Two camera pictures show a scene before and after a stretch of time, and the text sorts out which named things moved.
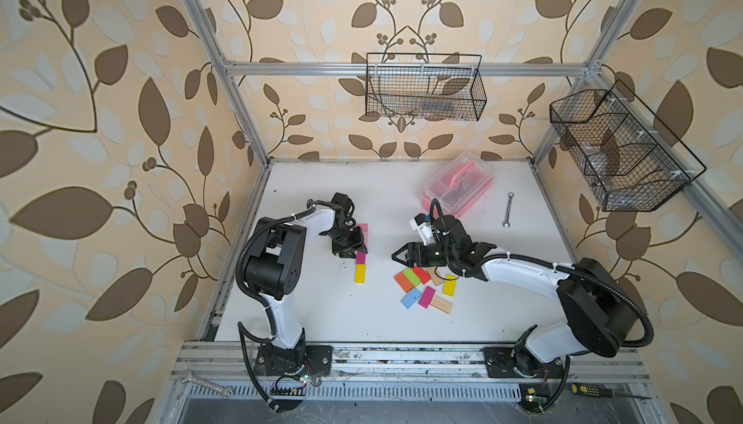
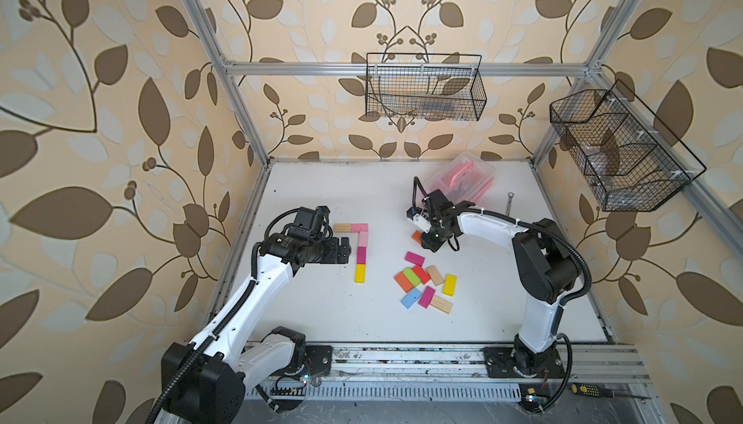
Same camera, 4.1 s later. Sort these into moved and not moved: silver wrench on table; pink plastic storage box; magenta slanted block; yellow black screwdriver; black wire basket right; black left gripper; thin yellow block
Moved: black left gripper
Not moved: yellow black screwdriver; black wire basket right; silver wrench on table; thin yellow block; magenta slanted block; pink plastic storage box
